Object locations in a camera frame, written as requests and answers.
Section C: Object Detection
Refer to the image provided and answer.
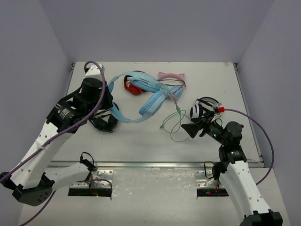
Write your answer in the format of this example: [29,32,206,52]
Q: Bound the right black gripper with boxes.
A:
[181,112,227,146]

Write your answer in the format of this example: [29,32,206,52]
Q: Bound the green headphone cable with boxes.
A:
[158,90,196,142]

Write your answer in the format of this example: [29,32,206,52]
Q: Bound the light blue headphones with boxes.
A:
[109,71,172,123]

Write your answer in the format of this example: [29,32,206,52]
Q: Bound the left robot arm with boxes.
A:
[0,78,109,206]

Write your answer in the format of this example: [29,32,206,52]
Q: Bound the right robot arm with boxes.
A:
[181,117,283,226]

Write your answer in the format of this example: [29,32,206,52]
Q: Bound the white black headphones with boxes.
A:
[190,97,222,122]

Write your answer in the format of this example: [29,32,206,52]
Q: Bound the red headphones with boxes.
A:
[124,75,146,96]

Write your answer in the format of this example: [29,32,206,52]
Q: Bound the pink blue cat-ear headphones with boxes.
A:
[158,72,186,100]

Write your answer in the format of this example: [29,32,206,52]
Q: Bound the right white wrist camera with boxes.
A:
[213,102,225,115]

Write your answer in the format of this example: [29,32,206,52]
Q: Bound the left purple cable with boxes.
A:
[0,61,106,226]

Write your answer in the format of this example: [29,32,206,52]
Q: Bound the metal rail bracket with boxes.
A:
[46,159,213,191]

